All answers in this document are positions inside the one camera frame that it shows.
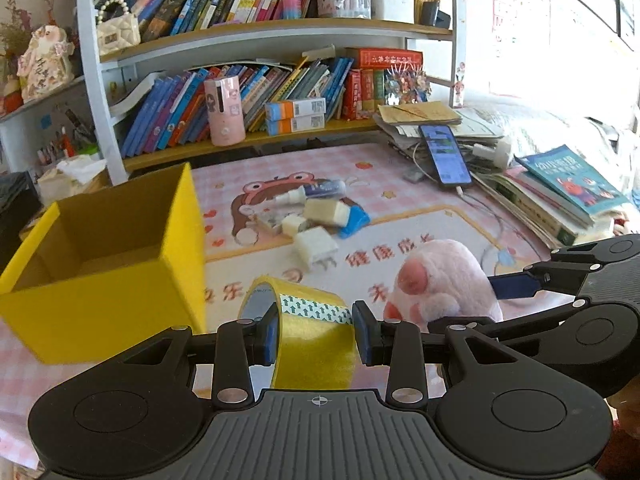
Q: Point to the large white charger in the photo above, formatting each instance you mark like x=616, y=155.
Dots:
x=315, y=247

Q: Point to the row of slanted children's books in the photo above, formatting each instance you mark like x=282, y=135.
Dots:
x=170, y=115

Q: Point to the white pen holder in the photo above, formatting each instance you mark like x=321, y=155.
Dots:
x=392, y=2

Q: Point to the white quilted handbag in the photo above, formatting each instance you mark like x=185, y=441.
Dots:
x=117, y=32

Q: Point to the pink printed table mat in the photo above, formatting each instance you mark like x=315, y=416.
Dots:
x=425, y=205

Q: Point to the small grey adapter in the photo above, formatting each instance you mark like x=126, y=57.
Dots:
x=414, y=176

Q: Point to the black small device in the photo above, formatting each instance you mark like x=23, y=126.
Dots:
x=432, y=15

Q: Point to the green thick book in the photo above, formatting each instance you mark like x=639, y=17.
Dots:
x=379, y=87

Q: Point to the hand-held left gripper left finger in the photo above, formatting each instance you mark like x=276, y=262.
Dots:
x=270, y=335

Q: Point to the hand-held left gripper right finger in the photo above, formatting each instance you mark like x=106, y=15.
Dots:
x=362, y=335

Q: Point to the cream power adapter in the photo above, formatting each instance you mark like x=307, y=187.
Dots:
x=322, y=211

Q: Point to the smartphone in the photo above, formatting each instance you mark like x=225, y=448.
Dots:
x=445, y=155

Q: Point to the yellow cardboard box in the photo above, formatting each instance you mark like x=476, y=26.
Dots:
x=100, y=320

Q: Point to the small clear card pack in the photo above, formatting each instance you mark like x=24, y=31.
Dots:
x=267, y=222

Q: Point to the blue cloth piece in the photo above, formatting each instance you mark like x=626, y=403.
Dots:
x=356, y=221

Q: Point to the orange and white box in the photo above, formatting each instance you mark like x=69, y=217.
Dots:
x=295, y=108
x=295, y=125

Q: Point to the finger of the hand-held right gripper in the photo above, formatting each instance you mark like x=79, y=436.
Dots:
x=465, y=325
x=512, y=286

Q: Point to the white quilt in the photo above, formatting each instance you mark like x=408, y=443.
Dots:
x=550, y=120

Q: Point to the white side shelf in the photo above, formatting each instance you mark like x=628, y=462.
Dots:
x=30, y=120

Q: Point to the red thick dictionary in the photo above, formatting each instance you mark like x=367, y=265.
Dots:
x=368, y=90
x=352, y=95

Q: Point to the pink doll figurine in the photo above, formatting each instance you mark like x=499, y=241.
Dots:
x=45, y=65

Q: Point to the alphabet wall poster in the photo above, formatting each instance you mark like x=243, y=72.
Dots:
x=520, y=0

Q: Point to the dark grey cloth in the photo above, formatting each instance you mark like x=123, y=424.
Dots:
x=15, y=210

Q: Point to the cluster of small bottles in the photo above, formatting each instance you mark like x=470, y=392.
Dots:
x=65, y=145

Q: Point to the white spray bottle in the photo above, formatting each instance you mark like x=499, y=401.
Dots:
x=320, y=189

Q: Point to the stack of papers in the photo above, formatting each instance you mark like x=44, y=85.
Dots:
x=480, y=127

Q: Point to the yellow tape roll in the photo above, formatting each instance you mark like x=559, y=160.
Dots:
x=310, y=350

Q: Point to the white bookshelf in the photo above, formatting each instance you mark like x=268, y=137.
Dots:
x=92, y=60

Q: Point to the white plug adapter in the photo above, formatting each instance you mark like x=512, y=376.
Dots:
x=495, y=152

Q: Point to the red flat book box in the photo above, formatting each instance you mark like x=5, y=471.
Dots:
x=385, y=58

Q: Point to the brown paper envelope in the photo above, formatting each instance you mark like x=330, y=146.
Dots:
x=420, y=112

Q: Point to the teal children's book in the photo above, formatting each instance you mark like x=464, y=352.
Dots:
x=570, y=180

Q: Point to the pink humidifier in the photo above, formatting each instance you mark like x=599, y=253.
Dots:
x=225, y=110

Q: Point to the tissue pack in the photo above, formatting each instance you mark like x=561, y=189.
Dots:
x=70, y=175

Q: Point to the colourful acrylic figure stand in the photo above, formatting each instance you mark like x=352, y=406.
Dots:
x=407, y=85

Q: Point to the stack of large books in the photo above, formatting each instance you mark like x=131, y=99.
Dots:
x=535, y=205

